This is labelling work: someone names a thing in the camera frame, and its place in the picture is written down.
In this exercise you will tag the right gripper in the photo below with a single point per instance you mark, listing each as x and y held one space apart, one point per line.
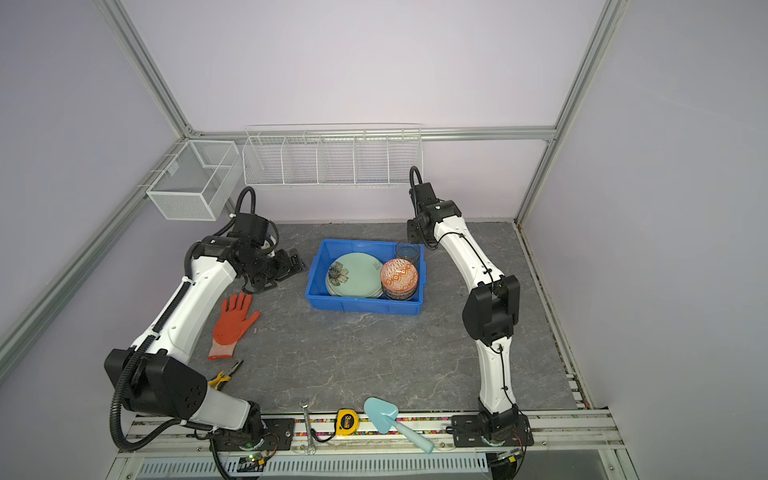
413 235

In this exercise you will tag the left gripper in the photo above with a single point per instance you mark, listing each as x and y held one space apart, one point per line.
285 269

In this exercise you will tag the orange blue patterned bowl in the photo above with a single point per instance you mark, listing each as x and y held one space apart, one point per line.
399 275

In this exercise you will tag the red striped bowl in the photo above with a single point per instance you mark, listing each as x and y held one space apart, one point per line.
399 296

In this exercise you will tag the green pineapple plate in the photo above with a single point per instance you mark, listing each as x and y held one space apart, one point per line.
355 275

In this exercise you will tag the green glass cup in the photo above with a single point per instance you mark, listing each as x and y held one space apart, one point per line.
408 251

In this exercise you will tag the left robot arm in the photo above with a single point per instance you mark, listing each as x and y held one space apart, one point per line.
154 386

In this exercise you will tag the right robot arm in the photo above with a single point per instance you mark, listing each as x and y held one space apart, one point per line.
491 310

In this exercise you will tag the blue plastic bin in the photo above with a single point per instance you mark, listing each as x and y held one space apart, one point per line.
331 250

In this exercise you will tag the orange work glove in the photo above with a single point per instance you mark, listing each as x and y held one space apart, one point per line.
233 323

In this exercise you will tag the white mesh box basket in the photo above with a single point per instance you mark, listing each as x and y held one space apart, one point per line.
198 181

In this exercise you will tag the teal garden trowel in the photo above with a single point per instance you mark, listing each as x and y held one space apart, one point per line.
383 415

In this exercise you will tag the yellow tape measure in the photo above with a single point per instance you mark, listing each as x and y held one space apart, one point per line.
346 423

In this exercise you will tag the silver wrench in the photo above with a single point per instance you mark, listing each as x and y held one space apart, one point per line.
310 439

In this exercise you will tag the white vent grille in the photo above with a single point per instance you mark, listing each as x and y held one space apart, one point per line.
317 466

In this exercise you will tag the white wire shelf basket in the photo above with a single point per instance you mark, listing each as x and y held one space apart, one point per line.
336 154

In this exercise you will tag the yellow handled pliers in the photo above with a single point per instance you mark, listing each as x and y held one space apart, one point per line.
224 376

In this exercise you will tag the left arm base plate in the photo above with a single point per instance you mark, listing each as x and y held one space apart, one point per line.
270 434

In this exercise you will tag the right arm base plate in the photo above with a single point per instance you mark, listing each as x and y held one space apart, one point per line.
468 431

